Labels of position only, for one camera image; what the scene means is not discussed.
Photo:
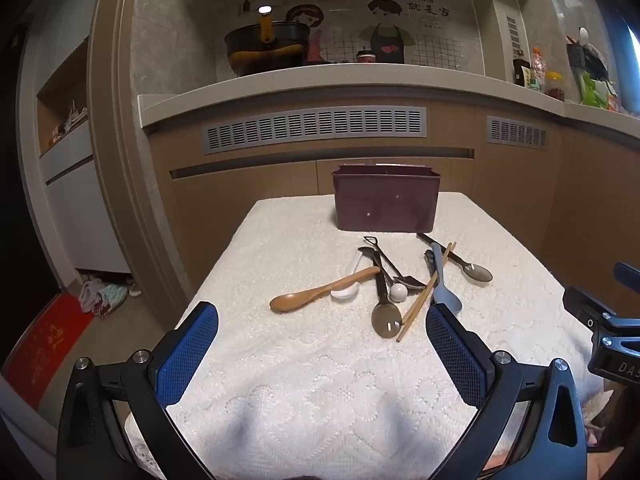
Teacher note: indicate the dark brown plastic box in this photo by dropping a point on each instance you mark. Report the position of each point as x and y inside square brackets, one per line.
[385, 200]

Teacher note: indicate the short grey vent grille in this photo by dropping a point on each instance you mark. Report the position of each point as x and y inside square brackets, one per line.
[517, 132]

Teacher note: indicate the grey-blue plastic spoon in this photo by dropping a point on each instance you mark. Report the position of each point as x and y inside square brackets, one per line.
[446, 300]

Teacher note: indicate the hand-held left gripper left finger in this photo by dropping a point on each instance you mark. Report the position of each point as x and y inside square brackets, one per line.
[187, 350]

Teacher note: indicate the white textured towel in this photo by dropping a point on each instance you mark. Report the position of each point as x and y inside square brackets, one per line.
[300, 380]

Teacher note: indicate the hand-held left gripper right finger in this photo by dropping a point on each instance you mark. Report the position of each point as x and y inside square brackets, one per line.
[457, 355]

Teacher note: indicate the window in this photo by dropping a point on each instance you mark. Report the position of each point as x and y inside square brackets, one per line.
[635, 70]

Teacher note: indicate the cartoon couple wall poster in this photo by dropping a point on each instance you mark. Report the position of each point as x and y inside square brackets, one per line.
[390, 25]

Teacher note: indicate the jar with yellow lid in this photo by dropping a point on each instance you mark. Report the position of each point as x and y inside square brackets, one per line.
[554, 86]

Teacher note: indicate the model ship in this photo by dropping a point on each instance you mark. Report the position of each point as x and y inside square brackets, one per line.
[70, 122]

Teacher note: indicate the plastic bottle with orange cap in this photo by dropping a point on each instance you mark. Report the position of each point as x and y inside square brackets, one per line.
[536, 70]

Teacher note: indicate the dark packet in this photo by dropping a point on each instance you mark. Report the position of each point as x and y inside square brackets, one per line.
[521, 72]

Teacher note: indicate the pile of clothes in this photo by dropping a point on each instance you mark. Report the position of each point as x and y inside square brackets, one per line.
[102, 297]

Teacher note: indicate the black utensil with triangular loop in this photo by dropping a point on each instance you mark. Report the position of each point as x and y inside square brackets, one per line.
[395, 271]

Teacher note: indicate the green snack packet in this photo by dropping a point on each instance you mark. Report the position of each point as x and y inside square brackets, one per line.
[595, 91]

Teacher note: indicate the white ceramic spoon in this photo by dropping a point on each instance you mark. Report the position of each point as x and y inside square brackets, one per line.
[345, 292]

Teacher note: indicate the wooden chopstick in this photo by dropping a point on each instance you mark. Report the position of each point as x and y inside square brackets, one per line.
[434, 285]
[425, 294]

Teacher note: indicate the red floor mat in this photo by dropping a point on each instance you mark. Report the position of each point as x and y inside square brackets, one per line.
[40, 345]

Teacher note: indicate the wooden spoon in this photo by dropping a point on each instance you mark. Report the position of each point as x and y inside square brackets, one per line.
[300, 297]

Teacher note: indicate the kitchen counter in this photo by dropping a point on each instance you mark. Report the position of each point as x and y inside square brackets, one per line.
[280, 180]

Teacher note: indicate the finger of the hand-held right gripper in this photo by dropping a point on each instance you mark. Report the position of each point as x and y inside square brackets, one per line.
[595, 307]
[629, 274]

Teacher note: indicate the black utensil holder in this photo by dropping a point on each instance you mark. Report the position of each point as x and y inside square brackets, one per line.
[585, 55]

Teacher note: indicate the long grey vent grille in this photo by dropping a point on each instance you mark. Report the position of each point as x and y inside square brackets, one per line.
[315, 130]

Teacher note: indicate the short black utensil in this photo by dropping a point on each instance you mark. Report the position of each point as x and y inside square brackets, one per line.
[430, 262]

